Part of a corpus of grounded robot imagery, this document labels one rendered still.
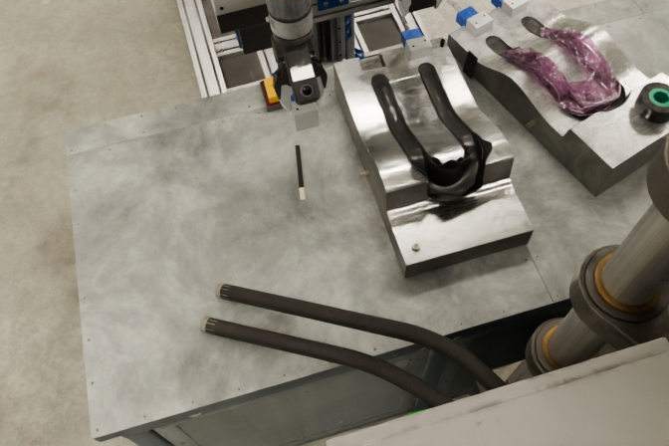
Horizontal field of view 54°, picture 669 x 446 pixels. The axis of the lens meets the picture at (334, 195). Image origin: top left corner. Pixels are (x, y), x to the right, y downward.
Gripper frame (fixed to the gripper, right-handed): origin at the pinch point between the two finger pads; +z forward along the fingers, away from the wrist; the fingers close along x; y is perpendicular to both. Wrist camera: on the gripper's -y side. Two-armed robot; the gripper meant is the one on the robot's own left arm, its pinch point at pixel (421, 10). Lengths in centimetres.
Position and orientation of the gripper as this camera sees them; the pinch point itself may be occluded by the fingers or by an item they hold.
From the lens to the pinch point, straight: 143.0
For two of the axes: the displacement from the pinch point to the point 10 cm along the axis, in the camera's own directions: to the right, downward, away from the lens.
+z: 0.4, 5.1, 8.6
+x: -9.6, 2.5, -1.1
